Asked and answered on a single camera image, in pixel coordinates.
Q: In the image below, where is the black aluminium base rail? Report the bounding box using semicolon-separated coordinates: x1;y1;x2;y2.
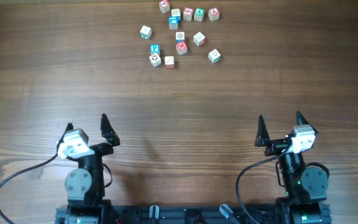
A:
55;204;333;224

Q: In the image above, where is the green sided block right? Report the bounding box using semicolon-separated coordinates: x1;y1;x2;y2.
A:
208;49;221;63

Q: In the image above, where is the red sided block bottom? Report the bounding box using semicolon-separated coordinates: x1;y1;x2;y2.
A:
164;56;175;69

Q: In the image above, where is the brown picture block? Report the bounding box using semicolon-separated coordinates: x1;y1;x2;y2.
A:
149;53;162;67

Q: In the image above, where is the green letter V block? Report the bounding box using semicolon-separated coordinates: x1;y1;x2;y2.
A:
193;7;204;22

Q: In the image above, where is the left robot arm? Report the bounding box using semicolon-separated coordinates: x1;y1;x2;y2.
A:
55;113;122;224

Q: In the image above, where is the tan picture block top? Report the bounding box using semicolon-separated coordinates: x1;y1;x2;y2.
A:
171;9;181;17

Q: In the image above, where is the red letter A block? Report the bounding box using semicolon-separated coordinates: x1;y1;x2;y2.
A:
208;7;220;21

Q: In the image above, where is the red letter M block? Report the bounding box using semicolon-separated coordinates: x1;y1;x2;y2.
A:
176;41;188;55

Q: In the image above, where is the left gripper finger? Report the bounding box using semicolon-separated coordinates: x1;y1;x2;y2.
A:
61;123;73;140
100;113;121;146

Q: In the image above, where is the orange picture blue block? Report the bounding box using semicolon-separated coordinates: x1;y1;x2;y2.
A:
175;32;185;43

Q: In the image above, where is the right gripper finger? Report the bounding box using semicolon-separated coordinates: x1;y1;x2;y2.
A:
296;111;318;136
254;115;270;147

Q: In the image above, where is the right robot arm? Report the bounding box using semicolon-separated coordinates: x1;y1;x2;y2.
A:
255;111;332;223

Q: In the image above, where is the blue letter P block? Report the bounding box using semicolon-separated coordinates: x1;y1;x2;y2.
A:
150;44;160;55

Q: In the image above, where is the green sided block left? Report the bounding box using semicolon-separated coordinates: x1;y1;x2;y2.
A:
140;26;152;39

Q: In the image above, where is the red letter block top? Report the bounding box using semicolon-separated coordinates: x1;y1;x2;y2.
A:
158;0;170;13

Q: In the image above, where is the red number nine block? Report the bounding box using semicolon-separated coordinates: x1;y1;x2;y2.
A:
183;7;194;21

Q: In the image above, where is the green sided block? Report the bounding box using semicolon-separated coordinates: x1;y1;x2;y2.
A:
208;49;221;63
140;26;152;39

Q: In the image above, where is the red sided picture block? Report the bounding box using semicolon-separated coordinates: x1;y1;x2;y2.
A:
193;32;206;47

